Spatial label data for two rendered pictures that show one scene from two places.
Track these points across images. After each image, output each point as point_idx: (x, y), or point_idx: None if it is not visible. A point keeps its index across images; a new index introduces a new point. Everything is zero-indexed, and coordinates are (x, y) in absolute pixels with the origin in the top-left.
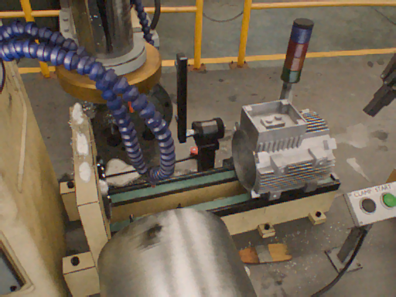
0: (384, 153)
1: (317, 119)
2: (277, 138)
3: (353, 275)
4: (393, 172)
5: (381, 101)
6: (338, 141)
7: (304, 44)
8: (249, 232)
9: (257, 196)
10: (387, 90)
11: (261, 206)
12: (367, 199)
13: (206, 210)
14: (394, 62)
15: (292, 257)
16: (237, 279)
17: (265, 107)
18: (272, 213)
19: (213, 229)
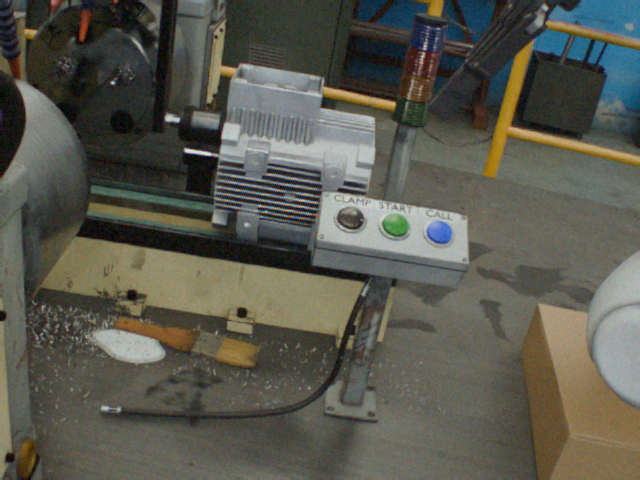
0: None
1: (364, 120)
2: (264, 109)
3: (349, 425)
4: (535, 313)
5: (453, 88)
6: (487, 276)
7: (426, 53)
8: (211, 317)
9: (222, 224)
10: (462, 68)
11: (234, 257)
12: (352, 207)
13: (130, 222)
14: (488, 33)
15: (257, 368)
16: None
17: (282, 80)
18: (258, 290)
19: (36, 110)
